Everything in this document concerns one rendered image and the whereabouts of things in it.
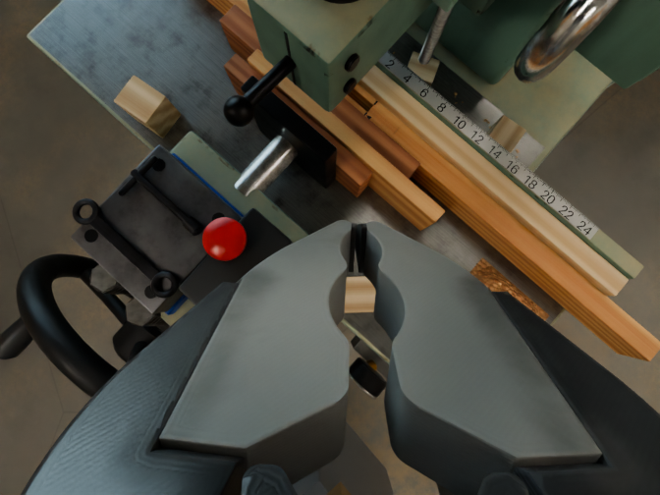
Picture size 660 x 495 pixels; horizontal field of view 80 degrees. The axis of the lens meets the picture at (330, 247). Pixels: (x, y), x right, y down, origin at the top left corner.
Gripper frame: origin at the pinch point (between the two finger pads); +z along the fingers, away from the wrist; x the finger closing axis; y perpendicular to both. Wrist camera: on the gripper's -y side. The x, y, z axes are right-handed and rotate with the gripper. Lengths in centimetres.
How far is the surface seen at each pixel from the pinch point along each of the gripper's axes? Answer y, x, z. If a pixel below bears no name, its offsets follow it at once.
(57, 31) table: -3.5, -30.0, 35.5
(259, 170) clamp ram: 5.8, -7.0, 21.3
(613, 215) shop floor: 48, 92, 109
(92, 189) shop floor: 46, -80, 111
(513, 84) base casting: 1.3, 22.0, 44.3
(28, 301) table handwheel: 17.0, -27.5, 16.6
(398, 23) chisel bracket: -5.4, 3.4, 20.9
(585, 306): 15.8, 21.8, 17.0
